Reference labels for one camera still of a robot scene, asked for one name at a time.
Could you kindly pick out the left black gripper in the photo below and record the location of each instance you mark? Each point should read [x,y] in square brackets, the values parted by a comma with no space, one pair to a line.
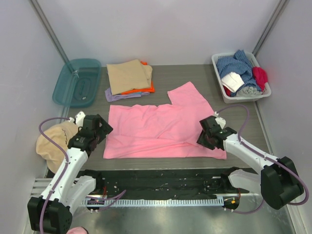
[98,128]

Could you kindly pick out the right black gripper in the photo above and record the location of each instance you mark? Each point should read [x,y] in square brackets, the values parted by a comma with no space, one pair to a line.
[207,134]

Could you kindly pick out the pink t shirt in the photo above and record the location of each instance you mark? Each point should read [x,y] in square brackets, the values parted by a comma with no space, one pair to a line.
[167,130]

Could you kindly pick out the lavender t shirt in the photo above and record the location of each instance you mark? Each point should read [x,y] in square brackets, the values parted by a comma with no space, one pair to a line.
[112,98]

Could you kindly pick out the beige t shirt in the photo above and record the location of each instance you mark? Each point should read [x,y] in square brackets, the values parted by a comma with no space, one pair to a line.
[130,75]

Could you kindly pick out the orange t shirt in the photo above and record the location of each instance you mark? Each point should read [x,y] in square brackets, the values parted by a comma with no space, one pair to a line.
[151,89]

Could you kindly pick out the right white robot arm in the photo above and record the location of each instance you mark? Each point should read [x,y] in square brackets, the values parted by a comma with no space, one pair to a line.
[275,179]

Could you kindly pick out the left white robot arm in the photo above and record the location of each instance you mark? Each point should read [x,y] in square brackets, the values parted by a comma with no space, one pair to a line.
[52,211]

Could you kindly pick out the red cloth in basket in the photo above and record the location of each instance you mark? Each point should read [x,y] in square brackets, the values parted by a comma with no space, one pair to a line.
[227,91]

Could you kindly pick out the teal plastic bin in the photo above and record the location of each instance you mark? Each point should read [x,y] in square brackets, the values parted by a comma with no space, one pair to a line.
[78,83]

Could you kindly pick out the beige crumpled cloth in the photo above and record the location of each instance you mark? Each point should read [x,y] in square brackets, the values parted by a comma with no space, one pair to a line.
[60,134]

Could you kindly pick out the grey cloth in basket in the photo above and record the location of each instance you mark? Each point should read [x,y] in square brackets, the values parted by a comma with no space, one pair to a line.
[248,92]

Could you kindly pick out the white cloth in basket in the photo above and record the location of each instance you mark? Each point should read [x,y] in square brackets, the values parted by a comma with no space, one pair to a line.
[232,81]

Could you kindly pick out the white plastic basket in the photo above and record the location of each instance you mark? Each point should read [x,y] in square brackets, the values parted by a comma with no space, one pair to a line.
[233,99]

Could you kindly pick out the magenta cloth in basket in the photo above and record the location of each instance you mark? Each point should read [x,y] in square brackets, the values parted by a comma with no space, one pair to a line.
[260,77]

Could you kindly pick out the blue checked shirt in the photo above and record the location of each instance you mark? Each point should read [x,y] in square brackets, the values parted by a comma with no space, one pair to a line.
[240,64]

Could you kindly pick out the pink cloth at bottom edge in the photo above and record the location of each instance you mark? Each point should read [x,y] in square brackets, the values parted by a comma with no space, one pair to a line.
[77,230]

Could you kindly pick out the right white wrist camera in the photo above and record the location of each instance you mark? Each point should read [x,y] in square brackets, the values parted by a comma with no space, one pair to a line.
[220,121]

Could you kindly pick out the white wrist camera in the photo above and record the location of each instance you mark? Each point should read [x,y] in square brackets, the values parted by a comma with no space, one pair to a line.
[78,119]
[220,121]

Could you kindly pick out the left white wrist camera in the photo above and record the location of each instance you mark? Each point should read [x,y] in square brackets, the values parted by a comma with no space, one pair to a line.
[78,119]

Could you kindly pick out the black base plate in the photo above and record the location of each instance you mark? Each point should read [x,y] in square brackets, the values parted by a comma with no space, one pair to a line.
[176,184]

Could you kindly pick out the white slotted cable duct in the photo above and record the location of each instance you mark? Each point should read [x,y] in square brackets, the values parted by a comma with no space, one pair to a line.
[155,203]

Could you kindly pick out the aluminium rail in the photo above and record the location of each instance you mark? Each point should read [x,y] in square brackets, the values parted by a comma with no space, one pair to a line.
[40,185]

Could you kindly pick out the left aluminium frame post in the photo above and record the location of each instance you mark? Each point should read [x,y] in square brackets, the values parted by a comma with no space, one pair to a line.
[48,28]

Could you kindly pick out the aluminium frame post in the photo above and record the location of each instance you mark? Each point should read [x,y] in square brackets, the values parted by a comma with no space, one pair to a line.
[277,13]
[48,28]

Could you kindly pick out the right aluminium frame post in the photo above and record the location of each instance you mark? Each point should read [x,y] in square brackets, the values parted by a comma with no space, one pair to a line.
[277,13]

